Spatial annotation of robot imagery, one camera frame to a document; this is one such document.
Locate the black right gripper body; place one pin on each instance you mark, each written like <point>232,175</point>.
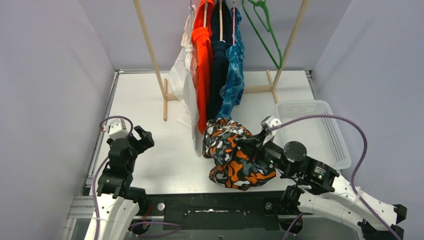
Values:
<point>270,152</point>

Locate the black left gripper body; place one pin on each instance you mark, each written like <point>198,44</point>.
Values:
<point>139,141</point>

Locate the camouflage orange grey shorts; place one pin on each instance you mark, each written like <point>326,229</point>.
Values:
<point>234,168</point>

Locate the clear plastic basket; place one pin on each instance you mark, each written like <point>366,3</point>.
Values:
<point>321,136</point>

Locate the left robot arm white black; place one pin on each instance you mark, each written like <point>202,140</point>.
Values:
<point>116,201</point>

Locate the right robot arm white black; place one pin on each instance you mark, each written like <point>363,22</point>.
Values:
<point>321,190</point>

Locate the blue patterned shorts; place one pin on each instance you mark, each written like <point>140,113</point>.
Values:
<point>232,92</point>

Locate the white shorts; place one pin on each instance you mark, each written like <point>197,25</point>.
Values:
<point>181,81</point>

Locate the navy blue shorts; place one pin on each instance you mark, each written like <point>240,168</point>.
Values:
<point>220,64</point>

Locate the lilac hanger of white shorts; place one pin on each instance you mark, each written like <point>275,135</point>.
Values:
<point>190,8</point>

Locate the pink hanger of blue shorts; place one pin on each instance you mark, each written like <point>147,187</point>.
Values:
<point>233,22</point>

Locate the wooden hanger of orange shorts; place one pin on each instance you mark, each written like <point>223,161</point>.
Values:
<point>205,12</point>

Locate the wooden hanger of navy shorts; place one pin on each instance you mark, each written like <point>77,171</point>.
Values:
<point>220,20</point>

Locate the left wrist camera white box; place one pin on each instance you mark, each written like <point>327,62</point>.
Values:
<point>117,129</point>

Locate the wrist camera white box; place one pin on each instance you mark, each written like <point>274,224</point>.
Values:
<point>117,129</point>
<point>268,125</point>

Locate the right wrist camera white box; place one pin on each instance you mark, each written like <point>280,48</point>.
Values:
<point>268,125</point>

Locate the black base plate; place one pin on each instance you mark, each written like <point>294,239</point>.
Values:
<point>267,210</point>

